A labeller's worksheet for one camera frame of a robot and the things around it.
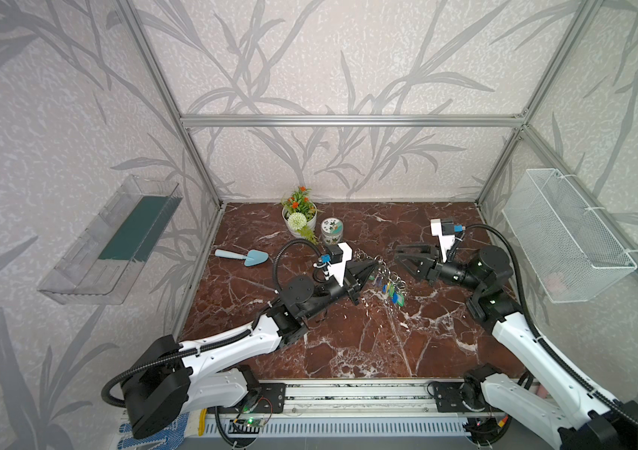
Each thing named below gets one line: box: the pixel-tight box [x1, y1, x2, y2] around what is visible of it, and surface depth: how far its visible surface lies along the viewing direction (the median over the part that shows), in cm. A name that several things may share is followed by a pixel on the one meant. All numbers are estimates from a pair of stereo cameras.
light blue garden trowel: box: [214, 249, 270, 267], surface depth 105 cm
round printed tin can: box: [320, 216, 345, 245], surface depth 104 cm
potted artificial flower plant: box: [281, 186, 326, 244], surface depth 101 cm
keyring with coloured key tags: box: [367, 255, 408, 308], surface depth 66 cm
